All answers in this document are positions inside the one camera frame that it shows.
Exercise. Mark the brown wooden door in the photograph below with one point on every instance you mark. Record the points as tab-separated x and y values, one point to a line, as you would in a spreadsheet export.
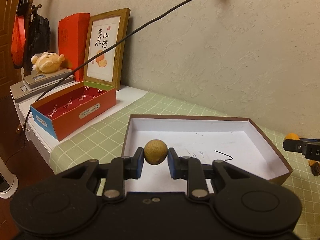
9	75

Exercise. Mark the red cloth book box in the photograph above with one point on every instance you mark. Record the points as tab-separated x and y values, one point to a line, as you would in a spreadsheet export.
74	105

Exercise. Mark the wooden framed calligraphy picture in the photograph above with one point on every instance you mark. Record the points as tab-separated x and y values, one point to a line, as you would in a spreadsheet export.
103	63

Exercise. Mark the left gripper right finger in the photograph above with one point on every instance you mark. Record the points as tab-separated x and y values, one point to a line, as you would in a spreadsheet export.
189	169

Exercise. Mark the red hanging bag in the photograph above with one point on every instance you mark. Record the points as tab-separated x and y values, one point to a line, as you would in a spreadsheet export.
18	42

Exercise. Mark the wooden coat rack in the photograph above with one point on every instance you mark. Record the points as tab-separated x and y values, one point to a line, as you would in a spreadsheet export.
27	21

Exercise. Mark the tan round longan fruit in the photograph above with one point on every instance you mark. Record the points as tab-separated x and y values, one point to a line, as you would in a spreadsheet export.
155	151

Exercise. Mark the green checked tablecloth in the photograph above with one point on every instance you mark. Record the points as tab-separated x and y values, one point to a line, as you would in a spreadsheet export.
103	137

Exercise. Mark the red paper envelope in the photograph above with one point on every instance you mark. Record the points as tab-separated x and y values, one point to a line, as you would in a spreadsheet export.
72	36

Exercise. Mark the dark water chestnut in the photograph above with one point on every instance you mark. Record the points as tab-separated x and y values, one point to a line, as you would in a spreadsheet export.
315	167

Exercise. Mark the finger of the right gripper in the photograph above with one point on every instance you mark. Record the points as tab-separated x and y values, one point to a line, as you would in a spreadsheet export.
293	145

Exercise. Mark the yellow plush bear toy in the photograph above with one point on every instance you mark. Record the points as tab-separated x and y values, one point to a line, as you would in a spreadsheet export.
47	62

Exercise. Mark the white shallow box brown rim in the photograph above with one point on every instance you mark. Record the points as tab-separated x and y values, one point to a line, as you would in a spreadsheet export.
238	141

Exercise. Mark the small orange kumquat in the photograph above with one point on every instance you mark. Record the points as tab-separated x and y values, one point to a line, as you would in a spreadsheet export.
292	136

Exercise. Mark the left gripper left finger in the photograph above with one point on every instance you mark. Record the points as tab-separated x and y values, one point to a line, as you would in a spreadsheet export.
118	171

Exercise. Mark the black hanging bag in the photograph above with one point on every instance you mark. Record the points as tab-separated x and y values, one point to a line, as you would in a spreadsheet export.
38	40

